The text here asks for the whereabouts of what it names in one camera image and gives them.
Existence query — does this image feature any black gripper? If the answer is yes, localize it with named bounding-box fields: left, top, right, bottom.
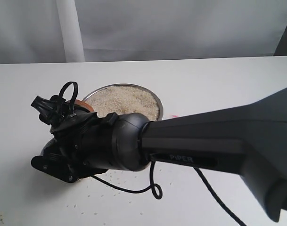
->
left=31, top=113, right=120, bottom=183

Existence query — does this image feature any brown wooden cup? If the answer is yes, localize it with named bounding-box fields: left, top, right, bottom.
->
left=74, top=99, right=94, bottom=112

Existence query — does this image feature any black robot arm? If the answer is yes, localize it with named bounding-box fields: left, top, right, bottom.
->
left=31, top=82, right=287, bottom=222

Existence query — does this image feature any white bowl of rice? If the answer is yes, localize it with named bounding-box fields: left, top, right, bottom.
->
left=40, top=139, right=56, bottom=156

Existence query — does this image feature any steel plate of rice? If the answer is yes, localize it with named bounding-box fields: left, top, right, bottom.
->
left=83, top=83, right=164, bottom=121

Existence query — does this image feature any white backdrop curtain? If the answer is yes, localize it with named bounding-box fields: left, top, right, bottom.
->
left=0, top=0, right=287, bottom=64

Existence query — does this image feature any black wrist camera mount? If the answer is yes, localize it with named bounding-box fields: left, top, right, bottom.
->
left=31, top=81, right=93, bottom=128

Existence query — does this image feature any black cable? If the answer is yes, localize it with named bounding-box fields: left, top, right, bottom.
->
left=91, top=161, right=247, bottom=226

